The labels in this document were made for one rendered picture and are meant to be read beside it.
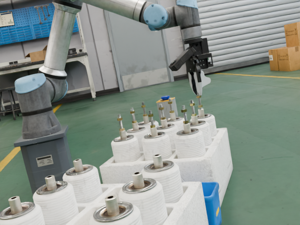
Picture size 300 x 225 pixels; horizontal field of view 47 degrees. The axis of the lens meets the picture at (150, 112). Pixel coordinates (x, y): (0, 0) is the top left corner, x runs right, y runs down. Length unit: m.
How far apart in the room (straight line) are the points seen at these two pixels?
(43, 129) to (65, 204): 0.55
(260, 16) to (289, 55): 2.19
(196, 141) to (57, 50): 0.69
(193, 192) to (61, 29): 0.88
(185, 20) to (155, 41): 5.02
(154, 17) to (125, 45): 5.08
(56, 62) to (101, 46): 4.80
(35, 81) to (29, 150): 0.26
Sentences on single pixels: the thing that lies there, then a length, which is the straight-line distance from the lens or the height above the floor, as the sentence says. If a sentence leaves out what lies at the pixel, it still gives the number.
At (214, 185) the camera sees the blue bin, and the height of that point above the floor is 0.11.
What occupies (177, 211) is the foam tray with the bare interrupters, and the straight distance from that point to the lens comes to 0.79.
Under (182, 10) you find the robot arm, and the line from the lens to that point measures 1.34.
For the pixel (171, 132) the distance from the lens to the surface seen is 1.27.
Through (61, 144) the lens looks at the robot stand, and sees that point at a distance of 1.38.
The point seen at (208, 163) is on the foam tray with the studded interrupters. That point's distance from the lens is 1.10.
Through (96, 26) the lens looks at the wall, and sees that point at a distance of 6.29.
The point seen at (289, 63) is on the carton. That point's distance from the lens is 4.87.
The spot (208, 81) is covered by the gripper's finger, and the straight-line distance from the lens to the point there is 1.35.
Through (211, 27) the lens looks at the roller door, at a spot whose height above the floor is 0.82.
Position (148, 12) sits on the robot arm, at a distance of 1.21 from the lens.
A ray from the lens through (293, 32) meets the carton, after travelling 5.02.
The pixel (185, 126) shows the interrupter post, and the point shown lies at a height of 0.28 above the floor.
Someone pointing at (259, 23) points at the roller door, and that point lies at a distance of 6.90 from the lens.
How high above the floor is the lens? 0.52
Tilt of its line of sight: 9 degrees down
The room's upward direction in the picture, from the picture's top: 11 degrees counter-clockwise
